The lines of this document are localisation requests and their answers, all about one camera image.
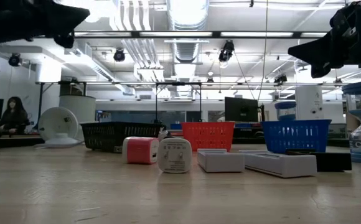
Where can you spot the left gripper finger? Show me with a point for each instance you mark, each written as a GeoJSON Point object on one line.
{"type": "Point", "coordinates": [70, 12]}
{"type": "Point", "coordinates": [73, 26]}

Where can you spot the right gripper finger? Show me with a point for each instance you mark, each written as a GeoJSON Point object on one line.
{"type": "Point", "coordinates": [322, 57]}
{"type": "Point", "coordinates": [317, 43]}

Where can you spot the black small chip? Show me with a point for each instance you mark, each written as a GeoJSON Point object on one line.
{"type": "Point", "coordinates": [333, 161]}

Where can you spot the white digital clock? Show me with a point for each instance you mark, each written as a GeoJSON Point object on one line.
{"type": "Point", "coordinates": [280, 165]}
{"type": "Point", "coordinates": [221, 161]}

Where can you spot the pink charger cube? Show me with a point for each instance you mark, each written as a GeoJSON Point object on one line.
{"type": "Point", "coordinates": [140, 151]}

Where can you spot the teal and white charger cube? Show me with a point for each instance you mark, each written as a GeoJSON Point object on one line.
{"type": "Point", "coordinates": [174, 155]}

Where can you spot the white tall cabinet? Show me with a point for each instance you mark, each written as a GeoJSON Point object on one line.
{"type": "Point", "coordinates": [308, 96]}

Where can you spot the black ceiling spotlight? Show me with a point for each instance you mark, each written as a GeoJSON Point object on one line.
{"type": "Point", "coordinates": [14, 60]}
{"type": "Point", "coordinates": [226, 51]}
{"type": "Point", "coordinates": [119, 55]}
{"type": "Point", "coordinates": [280, 78]}

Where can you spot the white hanging light box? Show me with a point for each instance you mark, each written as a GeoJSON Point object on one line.
{"type": "Point", "coordinates": [48, 73]}

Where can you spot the blue plastic basket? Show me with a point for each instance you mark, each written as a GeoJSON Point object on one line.
{"type": "Point", "coordinates": [295, 133]}

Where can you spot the black computer monitor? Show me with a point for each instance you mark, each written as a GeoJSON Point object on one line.
{"type": "Point", "coordinates": [241, 109]}

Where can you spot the white desk fan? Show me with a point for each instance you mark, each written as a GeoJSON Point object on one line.
{"type": "Point", "coordinates": [57, 123]}

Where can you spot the black overhead light bar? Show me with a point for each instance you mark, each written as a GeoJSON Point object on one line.
{"type": "Point", "coordinates": [216, 34]}

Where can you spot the person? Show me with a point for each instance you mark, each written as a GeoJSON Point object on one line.
{"type": "Point", "coordinates": [12, 119]}

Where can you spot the black plastic basket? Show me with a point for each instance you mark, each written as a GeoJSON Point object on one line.
{"type": "Point", "coordinates": [118, 135]}

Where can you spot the red plastic basket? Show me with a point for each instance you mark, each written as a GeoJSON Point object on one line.
{"type": "Point", "coordinates": [208, 133]}

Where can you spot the silver round ventilation duct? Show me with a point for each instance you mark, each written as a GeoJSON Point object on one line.
{"type": "Point", "coordinates": [186, 46]}

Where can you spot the white wall plug charger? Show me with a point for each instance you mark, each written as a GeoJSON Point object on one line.
{"type": "Point", "coordinates": [163, 133]}

